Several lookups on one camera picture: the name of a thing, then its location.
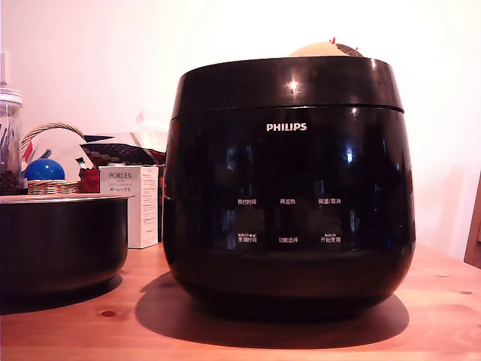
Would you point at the black Philips rice cooker body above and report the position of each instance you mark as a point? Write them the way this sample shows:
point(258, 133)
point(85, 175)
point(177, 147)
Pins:
point(289, 225)

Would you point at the clear glass jar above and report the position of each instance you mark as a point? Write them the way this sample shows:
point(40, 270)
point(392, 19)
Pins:
point(9, 124)

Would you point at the blue ball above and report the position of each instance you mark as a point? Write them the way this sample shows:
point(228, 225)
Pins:
point(44, 170)

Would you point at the white plastic bag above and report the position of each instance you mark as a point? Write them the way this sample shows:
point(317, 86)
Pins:
point(150, 129)

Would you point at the dark patterned cloth bag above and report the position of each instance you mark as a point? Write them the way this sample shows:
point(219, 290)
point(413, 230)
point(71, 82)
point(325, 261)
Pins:
point(120, 151)

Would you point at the red fabric pouch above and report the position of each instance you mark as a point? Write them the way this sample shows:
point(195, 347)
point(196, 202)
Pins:
point(89, 182)

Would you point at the straw hat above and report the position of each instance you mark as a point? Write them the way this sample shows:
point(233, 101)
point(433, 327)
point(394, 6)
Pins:
point(319, 50)

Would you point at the black rice cooker lid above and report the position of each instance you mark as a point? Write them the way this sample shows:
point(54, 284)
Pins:
point(285, 84)

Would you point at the black inner cooking pot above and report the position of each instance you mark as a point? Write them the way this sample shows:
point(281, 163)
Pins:
point(60, 240)

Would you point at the woven wicker basket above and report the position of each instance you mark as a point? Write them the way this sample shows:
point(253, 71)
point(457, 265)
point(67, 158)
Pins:
point(52, 187)

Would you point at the white printed cloth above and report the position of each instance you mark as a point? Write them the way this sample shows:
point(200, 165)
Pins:
point(64, 146)

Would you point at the white Porlex box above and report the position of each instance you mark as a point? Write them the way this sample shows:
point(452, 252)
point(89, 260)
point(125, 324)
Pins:
point(124, 210)

